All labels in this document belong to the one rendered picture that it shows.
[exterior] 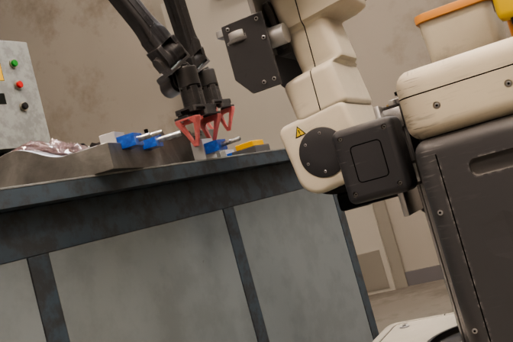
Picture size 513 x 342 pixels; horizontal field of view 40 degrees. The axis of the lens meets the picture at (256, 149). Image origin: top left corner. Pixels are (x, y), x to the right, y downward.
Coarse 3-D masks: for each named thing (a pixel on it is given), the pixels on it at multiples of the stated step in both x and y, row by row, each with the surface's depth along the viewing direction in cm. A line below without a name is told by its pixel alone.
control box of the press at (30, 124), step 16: (0, 48) 253; (16, 48) 259; (0, 64) 251; (16, 64) 255; (0, 80) 249; (16, 80) 255; (32, 80) 261; (0, 96) 247; (16, 96) 253; (32, 96) 259; (0, 112) 245; (16, 112) 251; (32, 112) 257; (0, 128) 244; (16, 128) 249; (32, 128) 255; (0, 144) 242; (16, 144) 247
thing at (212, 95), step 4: (212, 84) 227; (216, 84) 229; (204, 88) 227; (208, 88) 226; (212, 88) 226; (216, 88) 227; (204, 92) 227; (208, 92) 226; (212, 92) 226; (216, 92) 227; (220, 92) 228; (204, 96) 228; (208, 96) 226; (212, 96) 226; (216, 96) 226; (220, 96) 227; (208, 100) 226; (212, 100) 223; (216, 100) 224; (220, 100) 226; (224, 100) 228
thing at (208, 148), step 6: (210, 138) 182; (234, 138) 176; (240, 138) 176; (192, 144) 180; (204, 144) 178; (210, 144) 177; (216, 144) 177; (222, 144) 178; (228, 144) 177; (192, 150) 180; (198, 150) 179; (204, 150) 178; (210, 150) 178; (216, 150) 177; (222, 150) 180; (198, 156) 179; (204, 156) 178; (210, 156) 179; (216, 156) 182
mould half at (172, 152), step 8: (184, 136) 182; (192, 136) 185; (200, 136) 188; (168, 144) 176; (176, 144) 179; (184, 144) 181; (160, 152) 173; (168, 152) 175; (176, 152) 178; (184, 152) 181; (192, 152) 183; (168, 160) 174; (176, 160) 177; (184, 160) 180; (192, 160) 183
